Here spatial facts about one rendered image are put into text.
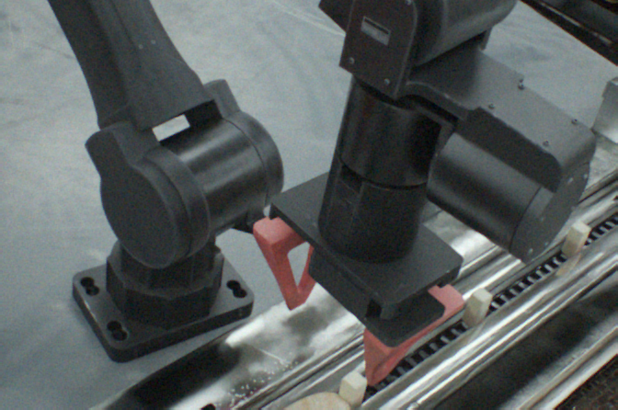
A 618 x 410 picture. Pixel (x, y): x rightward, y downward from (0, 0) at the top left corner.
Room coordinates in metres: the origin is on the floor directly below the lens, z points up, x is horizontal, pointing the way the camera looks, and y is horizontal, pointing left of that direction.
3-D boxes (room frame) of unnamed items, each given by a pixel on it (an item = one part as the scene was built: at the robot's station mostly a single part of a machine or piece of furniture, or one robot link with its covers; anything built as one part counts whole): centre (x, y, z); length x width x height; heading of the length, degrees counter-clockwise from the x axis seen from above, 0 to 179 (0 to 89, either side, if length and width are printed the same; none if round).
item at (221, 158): (0.49, 0.08, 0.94); 0.09 x 0.05 x 0.10; 56
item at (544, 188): (0.39, -0.07, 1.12); 0.11 x 0.09 x 0.12; 56
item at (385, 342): (0.40, -0.05, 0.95); 0.07 x 0.07 x 0.09; 49
